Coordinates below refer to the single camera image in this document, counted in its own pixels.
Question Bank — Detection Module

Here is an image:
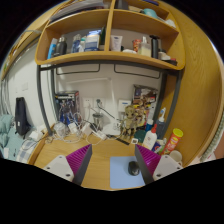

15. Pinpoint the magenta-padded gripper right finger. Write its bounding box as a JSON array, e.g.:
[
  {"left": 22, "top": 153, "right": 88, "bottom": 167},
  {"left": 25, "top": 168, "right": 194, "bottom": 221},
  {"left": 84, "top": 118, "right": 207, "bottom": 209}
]
[{"left": 134, "top": 144, "right": 184, "bottom": 185}]

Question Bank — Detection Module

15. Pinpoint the dark green container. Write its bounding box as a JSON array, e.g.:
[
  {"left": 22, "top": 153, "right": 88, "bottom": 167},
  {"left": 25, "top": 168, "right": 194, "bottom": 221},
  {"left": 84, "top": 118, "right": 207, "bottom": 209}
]
[{"left": 134, "top": 129, "right": 148, "bottom": 143}]

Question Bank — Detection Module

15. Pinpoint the black computer mouse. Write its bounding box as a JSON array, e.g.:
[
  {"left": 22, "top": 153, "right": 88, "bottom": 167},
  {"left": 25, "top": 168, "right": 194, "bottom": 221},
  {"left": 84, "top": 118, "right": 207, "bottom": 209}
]
[{"left": 127, "top": 160, "right": 142, "bottom": 177}]

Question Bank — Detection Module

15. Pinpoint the white desk lamp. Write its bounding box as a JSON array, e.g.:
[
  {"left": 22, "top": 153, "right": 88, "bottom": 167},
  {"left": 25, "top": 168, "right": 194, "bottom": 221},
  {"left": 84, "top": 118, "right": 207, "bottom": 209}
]
[{"left": 65, "top": 77, "right": 123, "bottom": 136}]

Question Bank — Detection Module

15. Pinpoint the printed figurine box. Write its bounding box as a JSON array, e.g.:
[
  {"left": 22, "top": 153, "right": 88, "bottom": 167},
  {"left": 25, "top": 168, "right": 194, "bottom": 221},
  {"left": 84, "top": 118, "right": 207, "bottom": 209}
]
[{"left": 132, "top": 84, "right": 159, "bottom": 128}]

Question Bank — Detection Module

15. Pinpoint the small white charger block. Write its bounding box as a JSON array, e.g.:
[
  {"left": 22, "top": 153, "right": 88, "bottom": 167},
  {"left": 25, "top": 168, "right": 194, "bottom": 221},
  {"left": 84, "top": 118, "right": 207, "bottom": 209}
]
[{"left": 78, "top": 123, "right": 93, "bottom": 136}]

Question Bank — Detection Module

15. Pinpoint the grey metal desk frame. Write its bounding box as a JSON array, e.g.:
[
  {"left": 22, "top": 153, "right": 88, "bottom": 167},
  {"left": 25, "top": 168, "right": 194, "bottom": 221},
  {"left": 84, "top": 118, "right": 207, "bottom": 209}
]
[{"left": 35, "top": 59, "right": 184, "bottom": 136}]

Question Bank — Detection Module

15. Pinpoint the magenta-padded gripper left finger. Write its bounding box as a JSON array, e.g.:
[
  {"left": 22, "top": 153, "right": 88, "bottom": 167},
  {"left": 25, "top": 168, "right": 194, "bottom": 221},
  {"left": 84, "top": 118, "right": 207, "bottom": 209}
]
[{"left": 43, "top": 143, "right": 94, "bottom": 186}]

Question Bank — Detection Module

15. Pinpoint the black slim remote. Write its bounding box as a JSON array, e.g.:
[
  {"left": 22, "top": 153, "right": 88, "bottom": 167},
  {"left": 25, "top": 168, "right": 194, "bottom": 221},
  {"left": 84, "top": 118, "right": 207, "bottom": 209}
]
[{"left": 114, "top": 137, "right": 131, "bottom": 146}]

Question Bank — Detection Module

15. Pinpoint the large white charger block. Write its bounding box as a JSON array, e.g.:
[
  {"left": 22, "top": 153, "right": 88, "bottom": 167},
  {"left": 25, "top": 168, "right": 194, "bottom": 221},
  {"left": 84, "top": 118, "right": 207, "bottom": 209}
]
[{"left": 67, "top": 122, "right": 78, "bottom": 134}]

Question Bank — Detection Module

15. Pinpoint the light blue mouse pad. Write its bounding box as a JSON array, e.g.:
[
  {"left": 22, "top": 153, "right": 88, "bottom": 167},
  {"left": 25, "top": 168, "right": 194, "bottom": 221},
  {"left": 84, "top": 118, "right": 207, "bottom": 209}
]
[{"left": 109, "top": 155, "right": 147, "bottom": 190}]

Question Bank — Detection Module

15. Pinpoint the clear-lidded white container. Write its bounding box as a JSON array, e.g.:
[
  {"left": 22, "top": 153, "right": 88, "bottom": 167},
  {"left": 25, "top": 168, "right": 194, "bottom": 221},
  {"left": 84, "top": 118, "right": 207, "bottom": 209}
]
[{"left": 53, "top": 121, "right": 68, "bottom": 138}]

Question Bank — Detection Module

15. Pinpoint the wooden shelf unit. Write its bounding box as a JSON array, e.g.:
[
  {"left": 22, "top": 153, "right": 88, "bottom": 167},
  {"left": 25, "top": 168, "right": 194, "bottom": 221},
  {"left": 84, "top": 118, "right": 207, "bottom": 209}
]
[{"left": 34, "top": 0, "right": 186, "bottom": 72}]

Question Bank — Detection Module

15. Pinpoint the striped blue bedding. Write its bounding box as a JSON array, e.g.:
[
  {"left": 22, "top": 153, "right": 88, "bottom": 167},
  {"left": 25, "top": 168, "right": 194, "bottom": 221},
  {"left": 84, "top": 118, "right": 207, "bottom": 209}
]
[{"left": 0, "top": 114, "right": 39, "bottom": 164}]

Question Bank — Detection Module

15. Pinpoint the white mug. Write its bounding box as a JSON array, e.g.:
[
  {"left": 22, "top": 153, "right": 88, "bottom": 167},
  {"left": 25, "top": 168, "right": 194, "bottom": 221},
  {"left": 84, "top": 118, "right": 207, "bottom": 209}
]
[{"left": 168, "top": 149, "right": 184, "bottom": 167}]

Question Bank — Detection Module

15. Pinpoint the white cable tangle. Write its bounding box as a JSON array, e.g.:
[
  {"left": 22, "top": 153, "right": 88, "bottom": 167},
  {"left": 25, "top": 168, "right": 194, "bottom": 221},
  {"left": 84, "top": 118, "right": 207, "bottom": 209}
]
[{"left": 44, "top": 113, "right": 114, "bottom": 145}]

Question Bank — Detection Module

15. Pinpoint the white red-capped lotion bottle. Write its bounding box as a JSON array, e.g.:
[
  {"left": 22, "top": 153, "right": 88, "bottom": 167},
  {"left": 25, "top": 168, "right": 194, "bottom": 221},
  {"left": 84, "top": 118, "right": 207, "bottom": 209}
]
[{"left": 141, "top": 123, "right": 158, "bottom": 151}]

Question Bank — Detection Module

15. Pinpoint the white tissue pack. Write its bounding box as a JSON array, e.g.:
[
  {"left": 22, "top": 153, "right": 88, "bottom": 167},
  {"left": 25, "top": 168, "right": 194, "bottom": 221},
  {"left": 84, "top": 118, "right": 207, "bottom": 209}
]
[{"left": 29, "top": 129, "right": 44, "bottom": 142}]

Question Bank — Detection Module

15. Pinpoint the black bag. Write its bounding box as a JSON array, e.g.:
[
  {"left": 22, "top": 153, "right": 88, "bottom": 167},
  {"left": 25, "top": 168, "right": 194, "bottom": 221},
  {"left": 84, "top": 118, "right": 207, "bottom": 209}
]
[{"left": 14, "top": 96, "right": 32, "bottom": 136}]

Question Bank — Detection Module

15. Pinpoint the white power strip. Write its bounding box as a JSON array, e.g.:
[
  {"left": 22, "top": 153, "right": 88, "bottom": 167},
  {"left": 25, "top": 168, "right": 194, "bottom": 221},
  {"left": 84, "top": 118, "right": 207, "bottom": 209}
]
[{"left": 94, "top": 130, "right": 108, "bottom": 141}]

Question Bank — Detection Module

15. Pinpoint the black plug with cable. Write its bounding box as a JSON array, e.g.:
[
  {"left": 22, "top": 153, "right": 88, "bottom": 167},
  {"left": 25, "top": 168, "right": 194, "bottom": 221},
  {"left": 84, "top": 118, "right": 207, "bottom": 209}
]
[{"left": 95, "top": 98, "right": 118, "bottom": 119}]

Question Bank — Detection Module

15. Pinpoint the brown tree figurine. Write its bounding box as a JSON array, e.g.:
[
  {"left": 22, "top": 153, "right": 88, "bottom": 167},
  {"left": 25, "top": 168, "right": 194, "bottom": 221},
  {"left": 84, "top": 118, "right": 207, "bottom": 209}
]
[{"left": 120, "top": 104, "right": 139, "bottom": 140}]

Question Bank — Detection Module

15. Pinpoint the red chip can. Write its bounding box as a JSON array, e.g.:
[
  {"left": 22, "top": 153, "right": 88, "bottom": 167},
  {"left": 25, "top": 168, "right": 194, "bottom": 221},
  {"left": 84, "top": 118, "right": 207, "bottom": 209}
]
[{"left": 162, "top": 128, "right": 184, "bottom": 156}]

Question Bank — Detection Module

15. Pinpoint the robot model kit box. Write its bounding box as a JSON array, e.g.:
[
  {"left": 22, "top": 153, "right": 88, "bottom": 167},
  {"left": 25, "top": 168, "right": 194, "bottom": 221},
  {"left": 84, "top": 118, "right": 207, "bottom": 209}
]
[{"left": 54, "top": 90, "right": 81, "bottom": 126}]

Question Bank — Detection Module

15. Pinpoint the blue tube green cap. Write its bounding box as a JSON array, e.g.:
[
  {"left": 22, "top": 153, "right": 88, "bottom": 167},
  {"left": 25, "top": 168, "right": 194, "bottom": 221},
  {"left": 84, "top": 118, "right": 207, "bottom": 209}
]
[{"left": 152, "top": 138, "right": 168, "bottom": 154}]

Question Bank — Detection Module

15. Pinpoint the white wall-mounted box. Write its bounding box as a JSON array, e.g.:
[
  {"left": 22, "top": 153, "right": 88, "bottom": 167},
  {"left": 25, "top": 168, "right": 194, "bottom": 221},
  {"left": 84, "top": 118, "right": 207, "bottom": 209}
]
[{"left": 118, "top": 99, "right": 132, "bottom": 113}]

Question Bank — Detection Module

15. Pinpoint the white wall socket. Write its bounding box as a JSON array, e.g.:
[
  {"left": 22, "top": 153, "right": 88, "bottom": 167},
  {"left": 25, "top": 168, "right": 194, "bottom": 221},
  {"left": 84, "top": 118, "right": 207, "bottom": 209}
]
[
  {"left": 93, "top": 97, "right": 106, "bottom": 109},
  {"left": 82, "top": 97, "right": 94, "bottom": 108}
]

